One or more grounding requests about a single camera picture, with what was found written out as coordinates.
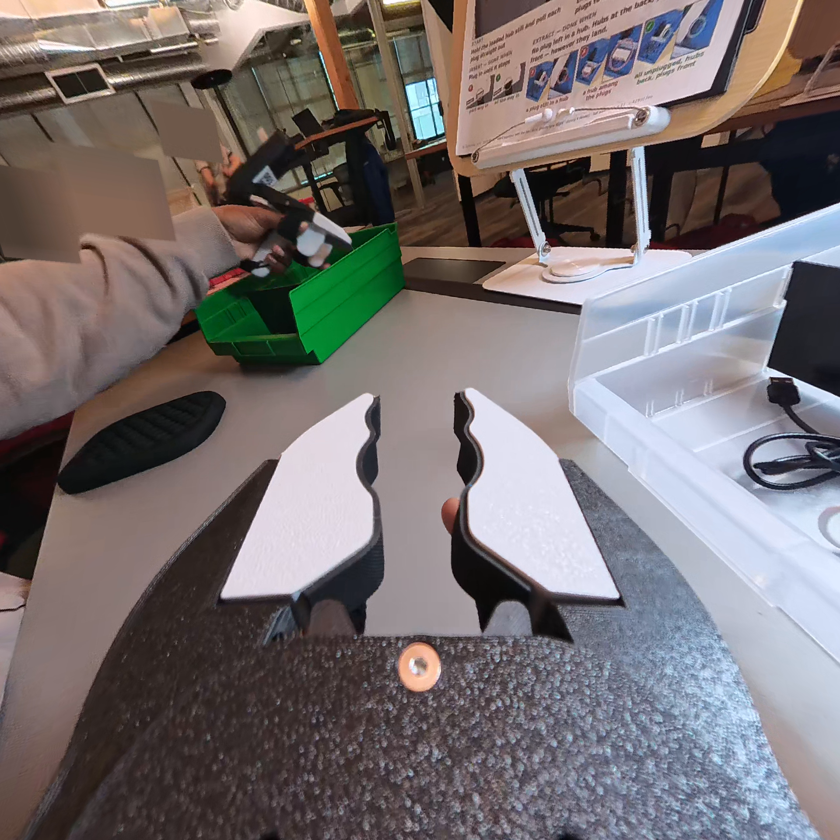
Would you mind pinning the person's left forearm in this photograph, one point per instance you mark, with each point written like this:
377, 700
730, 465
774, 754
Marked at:
98, 315

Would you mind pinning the wooden post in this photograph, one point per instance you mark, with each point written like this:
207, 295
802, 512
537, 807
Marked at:
331, 52

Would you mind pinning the ceiling vent grille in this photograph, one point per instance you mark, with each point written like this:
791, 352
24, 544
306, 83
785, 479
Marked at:
79, 83

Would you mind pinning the wooden top desk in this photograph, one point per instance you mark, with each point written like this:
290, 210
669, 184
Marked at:
341, 134

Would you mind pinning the printed instruction sheet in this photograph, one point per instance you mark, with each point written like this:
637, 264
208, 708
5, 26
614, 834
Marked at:
590, 59

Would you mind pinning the clear plastic bin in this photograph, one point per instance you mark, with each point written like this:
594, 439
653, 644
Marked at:
656, 407

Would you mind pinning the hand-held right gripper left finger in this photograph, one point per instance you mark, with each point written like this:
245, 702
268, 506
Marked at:
308, 518

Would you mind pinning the person's right hand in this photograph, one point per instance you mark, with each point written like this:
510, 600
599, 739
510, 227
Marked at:
450, 513

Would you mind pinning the black floor lamp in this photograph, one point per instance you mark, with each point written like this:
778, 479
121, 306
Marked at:
211, 79

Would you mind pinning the person's left hand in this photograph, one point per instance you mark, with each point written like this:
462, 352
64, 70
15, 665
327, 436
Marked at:
243, 226

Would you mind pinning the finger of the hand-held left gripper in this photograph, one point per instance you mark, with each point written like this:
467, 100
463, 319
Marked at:
328, 229
313, 249

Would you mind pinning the green plastic bin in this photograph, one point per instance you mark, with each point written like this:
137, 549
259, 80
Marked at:
348, 302

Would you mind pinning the wooden instruction board stand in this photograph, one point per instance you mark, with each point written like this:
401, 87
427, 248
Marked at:
754, 72

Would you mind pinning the silver ventilation duct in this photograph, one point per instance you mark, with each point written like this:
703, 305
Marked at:
39, 46

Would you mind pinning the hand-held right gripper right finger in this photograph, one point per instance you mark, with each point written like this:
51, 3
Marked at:
531, 518

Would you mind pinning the black pouch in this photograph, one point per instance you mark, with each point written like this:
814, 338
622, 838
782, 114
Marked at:
138, 439

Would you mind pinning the dark blue jacket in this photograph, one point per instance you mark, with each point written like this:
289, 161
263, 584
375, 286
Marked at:
377, 184

